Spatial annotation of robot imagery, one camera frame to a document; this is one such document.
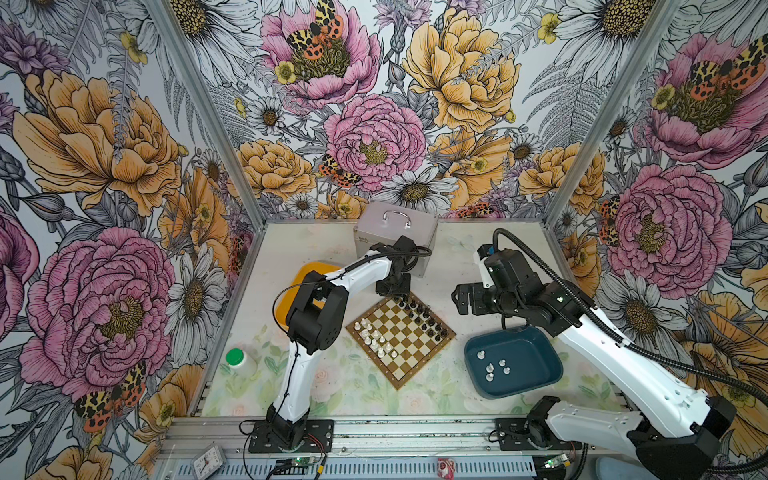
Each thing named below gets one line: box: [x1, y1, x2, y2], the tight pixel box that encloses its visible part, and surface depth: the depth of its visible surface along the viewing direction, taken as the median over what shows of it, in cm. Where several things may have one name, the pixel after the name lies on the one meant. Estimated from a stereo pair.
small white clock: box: [191, 442, 227, 480], surface depth 70 cm
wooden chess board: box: [346, 292, 457, 390], surface depth 91 cm
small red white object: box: [437, 458, 456, 480], surface depth 67 cm
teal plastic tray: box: [465, 326, 564, 399], surface depth 86 cm
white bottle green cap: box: [225, 347, 259, 379], surface depth 80 cm
